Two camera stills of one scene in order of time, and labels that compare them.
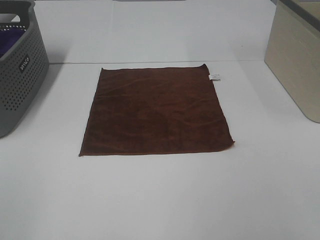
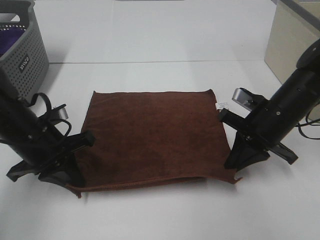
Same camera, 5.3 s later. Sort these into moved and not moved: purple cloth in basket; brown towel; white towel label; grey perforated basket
Moved: brown towel; white towel label
Not moved: purple cloth in basket; grey perforated basket
